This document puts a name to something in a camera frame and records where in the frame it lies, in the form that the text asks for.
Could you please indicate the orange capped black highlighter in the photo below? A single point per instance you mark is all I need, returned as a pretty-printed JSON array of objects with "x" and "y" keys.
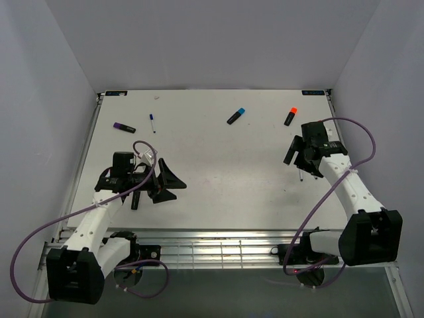
[{"x": 290, "y": 116}]

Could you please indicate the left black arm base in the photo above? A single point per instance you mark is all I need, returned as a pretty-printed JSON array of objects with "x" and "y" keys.
[{"x": 145, "y": 253}]

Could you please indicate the left blue corner label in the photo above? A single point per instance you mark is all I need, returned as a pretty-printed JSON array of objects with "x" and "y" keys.
[{"x": 116, "y": 93}]

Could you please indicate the pink capped black highlighter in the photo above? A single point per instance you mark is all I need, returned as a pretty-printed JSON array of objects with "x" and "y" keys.
[{"x": 135, "y": 200}]

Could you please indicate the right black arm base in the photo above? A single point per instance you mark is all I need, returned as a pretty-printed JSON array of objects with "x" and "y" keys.
[{"x": 301, "y": 253}]

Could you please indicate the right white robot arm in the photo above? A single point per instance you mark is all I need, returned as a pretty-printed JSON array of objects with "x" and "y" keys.
[{"x": 372, "y": 232}]

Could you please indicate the blue capped black highlighter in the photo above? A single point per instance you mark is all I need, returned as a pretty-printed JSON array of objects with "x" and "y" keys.
[{"x": 235, "y": 116}]

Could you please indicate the right blue corner label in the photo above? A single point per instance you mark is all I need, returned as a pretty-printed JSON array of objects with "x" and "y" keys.
[{"x": 313, "y": 92}]

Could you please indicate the blue corner label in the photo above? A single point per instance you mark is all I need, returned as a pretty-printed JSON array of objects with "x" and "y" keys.
[
  {"x": 313, "y": 92},
  {"x": 116, "y": 93}
]

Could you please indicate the aluminium frame rail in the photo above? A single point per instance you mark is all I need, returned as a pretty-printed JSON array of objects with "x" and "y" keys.
[{"x": 222, "y": 250}]

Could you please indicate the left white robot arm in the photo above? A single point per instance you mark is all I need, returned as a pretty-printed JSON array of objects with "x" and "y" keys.
[{"x": 77, "y": 270}]

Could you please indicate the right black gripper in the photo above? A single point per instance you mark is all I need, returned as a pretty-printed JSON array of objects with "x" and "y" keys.
[{"x": 299, "y": 146}]

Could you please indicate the small blue capped pen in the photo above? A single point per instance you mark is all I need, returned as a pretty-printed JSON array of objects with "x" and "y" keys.
[{"x": 152, "y": 123}]

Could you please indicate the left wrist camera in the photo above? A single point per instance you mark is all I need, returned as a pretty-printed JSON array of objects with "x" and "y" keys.
[{"x": 146, "y": 157}]

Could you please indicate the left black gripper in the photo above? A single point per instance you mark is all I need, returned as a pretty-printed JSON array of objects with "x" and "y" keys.
[{"x": 168, "y": 180}]

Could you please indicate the purple capped black highlighter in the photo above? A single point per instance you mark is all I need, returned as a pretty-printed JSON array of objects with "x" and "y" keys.
[{"x": 125, "y": 128}]

